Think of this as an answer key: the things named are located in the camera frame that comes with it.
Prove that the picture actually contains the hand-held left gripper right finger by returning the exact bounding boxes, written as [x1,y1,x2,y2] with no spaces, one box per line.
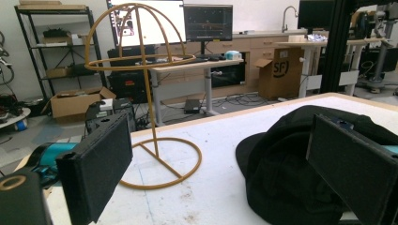
[305,113,398,225]

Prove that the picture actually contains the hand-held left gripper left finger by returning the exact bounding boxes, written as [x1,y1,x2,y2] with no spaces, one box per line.
[55,112,134,225]

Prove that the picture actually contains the black hat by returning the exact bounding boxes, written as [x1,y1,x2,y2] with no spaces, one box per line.
[235,104,398,225]

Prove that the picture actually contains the small white box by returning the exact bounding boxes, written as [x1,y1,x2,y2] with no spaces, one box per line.
[99,97,115,112]

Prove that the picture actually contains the open cardboard box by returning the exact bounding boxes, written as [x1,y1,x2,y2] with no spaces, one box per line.
[41,86,117,124]

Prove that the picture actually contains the black computer case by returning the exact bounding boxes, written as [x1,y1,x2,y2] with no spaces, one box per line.
[84,97,137,135]

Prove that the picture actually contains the blue tape roll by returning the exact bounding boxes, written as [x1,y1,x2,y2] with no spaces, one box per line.
[13,119,29,132]

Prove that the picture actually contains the black equipment cases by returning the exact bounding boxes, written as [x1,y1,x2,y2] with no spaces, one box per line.
[106,44,158,104]

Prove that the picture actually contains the round white table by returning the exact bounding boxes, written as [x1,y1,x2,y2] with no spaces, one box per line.
[0,107,32,130]

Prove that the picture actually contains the small cardboard box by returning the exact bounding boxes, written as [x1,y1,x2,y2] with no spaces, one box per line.
[45,67,73,79]

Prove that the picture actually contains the long wooden desk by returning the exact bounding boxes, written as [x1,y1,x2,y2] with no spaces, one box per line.
[276,37,390,99]

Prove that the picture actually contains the flat black box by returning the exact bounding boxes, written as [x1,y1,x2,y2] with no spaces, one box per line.
[183,98,202,115]

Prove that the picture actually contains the tall cardboard box with logo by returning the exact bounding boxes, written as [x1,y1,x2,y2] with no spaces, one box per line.
[253,47,305,100]

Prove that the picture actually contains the grey machine on stand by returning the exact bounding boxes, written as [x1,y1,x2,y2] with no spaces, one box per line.
[353,2,398,94]

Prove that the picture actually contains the black metal shelf rack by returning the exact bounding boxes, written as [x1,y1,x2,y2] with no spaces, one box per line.
[13,4,109,101]

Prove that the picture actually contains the box with dark plant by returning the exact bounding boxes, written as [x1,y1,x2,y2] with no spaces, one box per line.
[41,27,75,45]

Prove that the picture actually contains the wooden desk with white legs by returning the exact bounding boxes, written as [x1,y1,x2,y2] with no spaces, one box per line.
[149,58,245,127]

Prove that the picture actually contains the black screen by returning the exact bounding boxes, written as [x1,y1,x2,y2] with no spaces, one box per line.
[297,0,336,31]

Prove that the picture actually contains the large monitor with white screen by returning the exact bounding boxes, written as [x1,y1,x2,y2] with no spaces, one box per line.
[105,0,188,48]

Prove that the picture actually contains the silver faucet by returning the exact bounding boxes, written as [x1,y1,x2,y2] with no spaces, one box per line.
[281,5,299,34]

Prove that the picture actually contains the wooden cabinet counter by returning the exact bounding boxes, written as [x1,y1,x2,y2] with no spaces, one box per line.
[156,29,310,98]

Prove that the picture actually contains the teal tissue box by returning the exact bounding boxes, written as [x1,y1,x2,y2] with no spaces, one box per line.
[223,50,243,61]

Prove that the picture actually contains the wooden boards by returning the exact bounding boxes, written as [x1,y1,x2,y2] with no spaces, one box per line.
[17,0,87,11]

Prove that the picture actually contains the monitor with dark screen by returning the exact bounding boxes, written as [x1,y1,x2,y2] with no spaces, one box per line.
[183,4,235,58]

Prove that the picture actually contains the gold wire hat stand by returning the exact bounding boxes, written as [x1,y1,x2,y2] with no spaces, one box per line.
[84,2,203,191]

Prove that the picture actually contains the black frame post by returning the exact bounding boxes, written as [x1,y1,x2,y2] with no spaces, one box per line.
[318,0,359,95]

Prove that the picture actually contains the floor cables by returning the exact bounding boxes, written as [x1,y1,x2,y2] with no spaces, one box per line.
[215,93,270,109]

